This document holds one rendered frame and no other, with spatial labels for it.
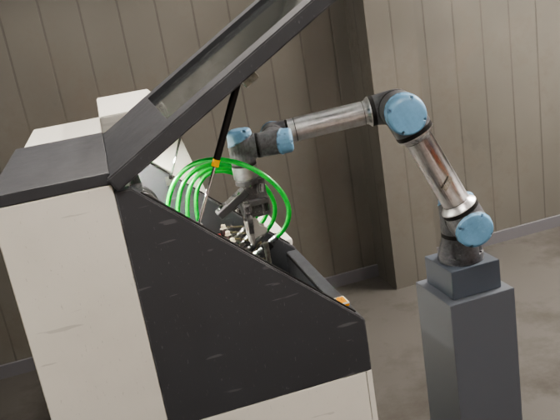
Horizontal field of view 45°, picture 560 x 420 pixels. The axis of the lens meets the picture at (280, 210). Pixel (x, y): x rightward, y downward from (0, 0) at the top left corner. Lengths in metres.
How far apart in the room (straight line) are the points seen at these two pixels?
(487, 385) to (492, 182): 2.53
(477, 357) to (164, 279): 1.16
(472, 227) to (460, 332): 0.39
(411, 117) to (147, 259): 0.85
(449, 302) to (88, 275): 1.18
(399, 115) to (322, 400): 0.84
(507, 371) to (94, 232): 1.50
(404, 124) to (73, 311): 1.04
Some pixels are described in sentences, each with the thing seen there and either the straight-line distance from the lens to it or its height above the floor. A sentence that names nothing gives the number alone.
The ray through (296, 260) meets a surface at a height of 0.95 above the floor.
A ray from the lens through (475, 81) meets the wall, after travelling 4.66.
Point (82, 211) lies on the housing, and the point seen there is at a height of 1.42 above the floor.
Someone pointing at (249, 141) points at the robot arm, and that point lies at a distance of 2.02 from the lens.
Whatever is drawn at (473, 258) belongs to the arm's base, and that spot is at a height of 0.92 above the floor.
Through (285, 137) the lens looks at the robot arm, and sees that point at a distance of 2.02.
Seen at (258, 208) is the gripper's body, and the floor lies 1.23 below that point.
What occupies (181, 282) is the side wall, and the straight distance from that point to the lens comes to 1.75.
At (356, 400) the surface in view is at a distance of 2.04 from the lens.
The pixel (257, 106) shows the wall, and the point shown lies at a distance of 4.08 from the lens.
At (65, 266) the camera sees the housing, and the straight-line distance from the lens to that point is 1.72.
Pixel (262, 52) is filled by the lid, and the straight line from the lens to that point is 1.66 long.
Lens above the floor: 1.82
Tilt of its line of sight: 17 degrees down
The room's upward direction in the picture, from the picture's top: 9 degrees counter-clockwise
